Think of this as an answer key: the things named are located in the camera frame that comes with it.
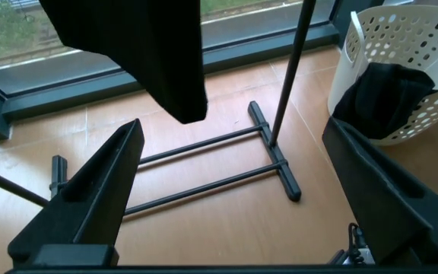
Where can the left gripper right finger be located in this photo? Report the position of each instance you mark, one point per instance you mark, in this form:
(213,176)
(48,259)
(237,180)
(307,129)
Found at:
(394,213)

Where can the white laundry basket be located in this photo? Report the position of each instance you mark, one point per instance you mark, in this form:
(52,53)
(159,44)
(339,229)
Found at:
(394,34)

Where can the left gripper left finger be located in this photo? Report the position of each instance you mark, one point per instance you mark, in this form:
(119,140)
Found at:
(89,213)

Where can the black clothes rack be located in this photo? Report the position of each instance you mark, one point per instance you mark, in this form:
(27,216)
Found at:
(276,152)

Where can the heap of clothes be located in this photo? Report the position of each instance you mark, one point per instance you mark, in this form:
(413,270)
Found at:
(378,99)

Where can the black shorts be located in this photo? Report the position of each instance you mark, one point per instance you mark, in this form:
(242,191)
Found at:
(146,45)

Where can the window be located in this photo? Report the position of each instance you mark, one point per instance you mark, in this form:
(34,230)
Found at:
(51,76)

